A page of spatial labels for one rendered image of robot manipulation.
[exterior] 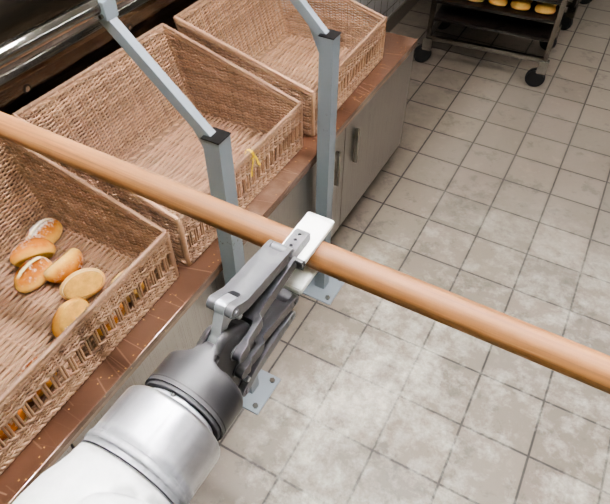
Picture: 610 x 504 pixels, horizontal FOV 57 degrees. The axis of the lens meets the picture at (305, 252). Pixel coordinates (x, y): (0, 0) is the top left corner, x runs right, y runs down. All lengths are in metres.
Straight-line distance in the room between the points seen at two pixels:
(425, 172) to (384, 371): 1.05
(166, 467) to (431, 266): 1.84
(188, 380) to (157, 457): 0.06
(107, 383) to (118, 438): 0.81
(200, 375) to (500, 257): 1.92
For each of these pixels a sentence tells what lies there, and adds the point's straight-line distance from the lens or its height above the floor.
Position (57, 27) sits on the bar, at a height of 1.17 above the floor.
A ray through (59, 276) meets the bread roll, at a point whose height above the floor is 0.63.
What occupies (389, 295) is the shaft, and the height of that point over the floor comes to 1.18.
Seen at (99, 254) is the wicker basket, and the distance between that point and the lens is 1.45.
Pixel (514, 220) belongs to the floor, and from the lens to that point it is 2.46.
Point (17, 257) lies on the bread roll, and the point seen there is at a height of 0.64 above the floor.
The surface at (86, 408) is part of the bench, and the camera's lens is 1.22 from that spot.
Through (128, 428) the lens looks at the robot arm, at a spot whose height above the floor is 1.22.
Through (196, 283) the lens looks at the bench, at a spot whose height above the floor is 0.58.
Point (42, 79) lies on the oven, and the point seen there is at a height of 0.87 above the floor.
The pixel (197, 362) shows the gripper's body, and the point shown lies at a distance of 0.45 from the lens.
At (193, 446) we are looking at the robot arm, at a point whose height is 1.21.
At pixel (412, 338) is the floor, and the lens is 1.96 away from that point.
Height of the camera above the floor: 1.59
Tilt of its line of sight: 47 degrees down
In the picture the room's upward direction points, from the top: straight up
